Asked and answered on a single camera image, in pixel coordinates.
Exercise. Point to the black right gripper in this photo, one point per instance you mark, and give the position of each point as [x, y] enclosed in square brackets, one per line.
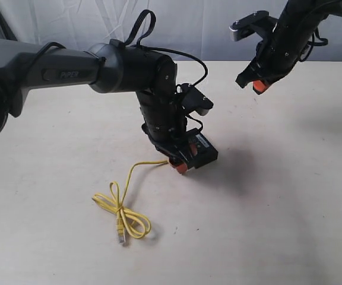
[292, 40]

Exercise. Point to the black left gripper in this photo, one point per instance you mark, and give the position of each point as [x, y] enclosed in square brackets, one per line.
[151, 74]

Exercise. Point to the small black box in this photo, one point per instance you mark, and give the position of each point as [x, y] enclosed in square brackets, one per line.
[206, 151]

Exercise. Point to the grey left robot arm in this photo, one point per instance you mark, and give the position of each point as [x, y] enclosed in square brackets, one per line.
[106, 68]

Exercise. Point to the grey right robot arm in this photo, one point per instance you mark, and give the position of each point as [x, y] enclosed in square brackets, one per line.
[334, 7]

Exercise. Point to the white backdrop curtain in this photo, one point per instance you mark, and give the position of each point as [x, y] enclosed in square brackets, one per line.
[200, 28]

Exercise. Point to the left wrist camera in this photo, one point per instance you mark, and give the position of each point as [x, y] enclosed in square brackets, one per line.
[194, 101]

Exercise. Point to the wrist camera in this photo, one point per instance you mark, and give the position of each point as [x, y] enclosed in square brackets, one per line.
[259, 22]
[194, 101]

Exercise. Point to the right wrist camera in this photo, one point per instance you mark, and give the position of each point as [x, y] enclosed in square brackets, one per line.
[259, 22]

